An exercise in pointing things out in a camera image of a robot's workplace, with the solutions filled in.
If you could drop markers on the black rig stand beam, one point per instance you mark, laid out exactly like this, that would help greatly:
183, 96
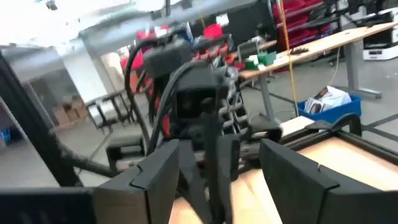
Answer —
37, 124

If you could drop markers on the red shelving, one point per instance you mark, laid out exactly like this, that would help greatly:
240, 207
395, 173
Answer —
292, 18

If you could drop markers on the wooden desk grey legs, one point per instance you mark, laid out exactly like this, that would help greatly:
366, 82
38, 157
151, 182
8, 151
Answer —
326, 43

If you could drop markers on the red bucket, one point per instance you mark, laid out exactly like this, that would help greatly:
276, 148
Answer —
213, 31

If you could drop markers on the blue plastic bin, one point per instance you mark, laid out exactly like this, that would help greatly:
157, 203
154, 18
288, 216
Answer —
339, 113

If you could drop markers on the white printed carton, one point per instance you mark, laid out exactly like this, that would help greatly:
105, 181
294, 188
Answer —
335, 95
314, 105

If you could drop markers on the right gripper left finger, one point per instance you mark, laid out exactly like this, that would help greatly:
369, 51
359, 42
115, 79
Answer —
149, 186

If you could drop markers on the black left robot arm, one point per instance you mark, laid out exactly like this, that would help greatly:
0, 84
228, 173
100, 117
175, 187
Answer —
262, 126

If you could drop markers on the black frame clamp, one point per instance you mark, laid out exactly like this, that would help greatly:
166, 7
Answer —
348, 119

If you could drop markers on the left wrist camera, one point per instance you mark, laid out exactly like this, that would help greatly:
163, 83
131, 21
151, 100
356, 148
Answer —
168, 59

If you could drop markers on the black stool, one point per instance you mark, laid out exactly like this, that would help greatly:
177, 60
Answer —
109, 99

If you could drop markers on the white printer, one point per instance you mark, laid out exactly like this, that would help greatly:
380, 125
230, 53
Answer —
382, 46

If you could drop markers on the cardboard boxes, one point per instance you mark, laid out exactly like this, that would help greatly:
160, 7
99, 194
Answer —
68, 115

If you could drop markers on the black table frame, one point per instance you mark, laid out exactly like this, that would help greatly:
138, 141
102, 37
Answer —
357, 140

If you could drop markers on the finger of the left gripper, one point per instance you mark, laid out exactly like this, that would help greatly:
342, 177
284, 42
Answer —
228, 155
191, 174

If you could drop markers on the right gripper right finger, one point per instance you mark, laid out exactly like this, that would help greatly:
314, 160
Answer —
304, 193

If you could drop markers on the green desk items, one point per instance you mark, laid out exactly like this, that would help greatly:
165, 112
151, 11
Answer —
264, 59

